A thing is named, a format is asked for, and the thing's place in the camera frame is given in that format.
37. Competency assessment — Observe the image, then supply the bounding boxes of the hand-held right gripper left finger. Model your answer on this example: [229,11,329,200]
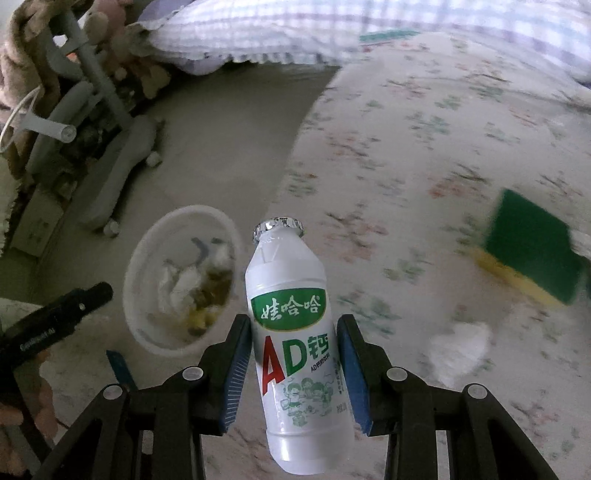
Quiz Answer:
[34,314,253,480]

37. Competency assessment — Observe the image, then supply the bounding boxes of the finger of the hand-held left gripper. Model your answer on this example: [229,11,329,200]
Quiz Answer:
[106,349,140,392]

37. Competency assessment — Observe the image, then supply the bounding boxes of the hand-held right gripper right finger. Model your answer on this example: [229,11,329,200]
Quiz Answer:
[336,314,561,480]

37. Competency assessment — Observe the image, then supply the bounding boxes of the white round plastic bin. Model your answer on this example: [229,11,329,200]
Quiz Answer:
[123,205,244,357]

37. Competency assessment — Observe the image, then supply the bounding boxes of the white green-label drink bottle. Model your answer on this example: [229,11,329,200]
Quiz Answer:
[243,217,356,476]

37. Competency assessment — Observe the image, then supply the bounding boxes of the person's left hand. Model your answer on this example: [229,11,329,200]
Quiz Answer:
[0,350,59,476]

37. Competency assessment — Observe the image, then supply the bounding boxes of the green and yellow sponge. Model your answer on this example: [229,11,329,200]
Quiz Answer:
[475,188,585,306]

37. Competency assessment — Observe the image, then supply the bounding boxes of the brown plush toy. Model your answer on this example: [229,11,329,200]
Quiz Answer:
[111,54,172,100]

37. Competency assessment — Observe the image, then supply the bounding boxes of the brown fuzzy cloth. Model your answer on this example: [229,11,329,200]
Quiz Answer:
[0,7,63,114]

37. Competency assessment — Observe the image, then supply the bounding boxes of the pink plush toy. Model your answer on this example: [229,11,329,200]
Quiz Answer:
[88,0,136,44]

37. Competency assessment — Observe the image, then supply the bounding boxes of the teal paper strip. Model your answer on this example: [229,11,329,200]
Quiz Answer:
[359,28,419,45]

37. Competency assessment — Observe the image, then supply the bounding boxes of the plaid duvet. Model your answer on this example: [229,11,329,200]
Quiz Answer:
[147,0,591,85]

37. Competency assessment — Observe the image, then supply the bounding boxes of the grey metal frame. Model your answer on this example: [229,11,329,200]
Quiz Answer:
[0,7,165,237]

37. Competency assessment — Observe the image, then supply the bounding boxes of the white cord loop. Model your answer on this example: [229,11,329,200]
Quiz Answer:
[0,87,43,154]

